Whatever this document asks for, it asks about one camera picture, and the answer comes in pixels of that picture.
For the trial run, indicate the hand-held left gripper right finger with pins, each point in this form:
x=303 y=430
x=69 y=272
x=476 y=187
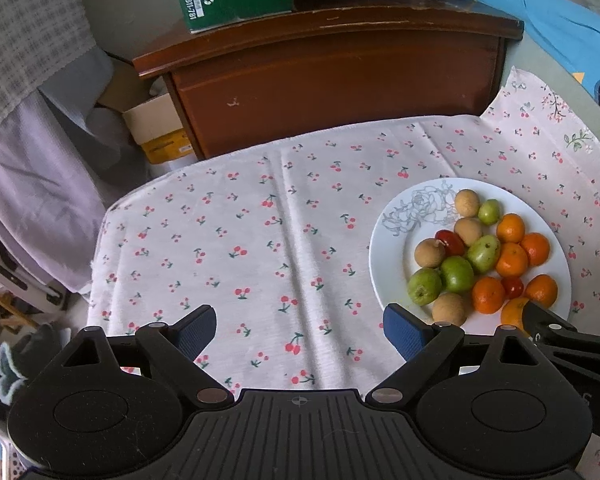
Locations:
x=402 y=332

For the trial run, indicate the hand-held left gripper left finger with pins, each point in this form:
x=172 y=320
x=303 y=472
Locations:
x=200 y=327

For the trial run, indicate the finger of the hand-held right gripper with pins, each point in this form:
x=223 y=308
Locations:
x=550 y=322

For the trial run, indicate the round green jujube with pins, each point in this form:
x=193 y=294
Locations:
x=425 y=286
x=457 y=274

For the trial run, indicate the white plate with grey flowers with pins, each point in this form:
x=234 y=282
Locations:
x=395 y=260

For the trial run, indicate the elongated green jujube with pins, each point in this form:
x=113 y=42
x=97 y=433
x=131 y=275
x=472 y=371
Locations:
x=482 y=253

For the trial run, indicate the small green jujube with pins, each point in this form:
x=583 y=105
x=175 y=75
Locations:
x=489 y=211

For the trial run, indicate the cherry print cloth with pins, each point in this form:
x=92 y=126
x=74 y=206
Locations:
x=280 y=210

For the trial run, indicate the yellow box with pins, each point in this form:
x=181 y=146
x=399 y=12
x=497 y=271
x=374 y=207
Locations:
x=165 y=149

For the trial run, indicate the dark slipper with pale bow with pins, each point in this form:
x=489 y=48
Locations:
x=10 y=375

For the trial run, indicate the open cardboard box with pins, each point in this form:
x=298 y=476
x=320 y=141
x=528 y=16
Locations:
x=150 y=120

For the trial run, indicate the lilac cloth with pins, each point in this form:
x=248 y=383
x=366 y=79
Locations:
x=25 y=185

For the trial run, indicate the grey green bedsheet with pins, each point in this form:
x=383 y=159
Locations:
x=545 y=70

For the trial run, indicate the brown wooden cabinet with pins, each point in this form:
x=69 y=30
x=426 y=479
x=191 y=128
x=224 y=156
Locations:
x=330 y=85

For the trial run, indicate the blue printed blanket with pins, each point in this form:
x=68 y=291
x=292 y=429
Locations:
x=570 y=25

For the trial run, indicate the checked grey cloth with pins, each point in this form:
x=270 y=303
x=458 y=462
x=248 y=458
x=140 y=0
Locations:
x=25 y=35

